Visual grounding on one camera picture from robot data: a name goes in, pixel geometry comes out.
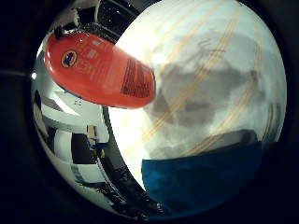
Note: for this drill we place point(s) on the orange spray bottle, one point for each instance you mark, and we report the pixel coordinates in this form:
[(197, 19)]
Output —
[(99, 71)]

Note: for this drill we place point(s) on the blue cloth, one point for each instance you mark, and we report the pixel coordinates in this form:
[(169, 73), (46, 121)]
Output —
[(202, 180)]

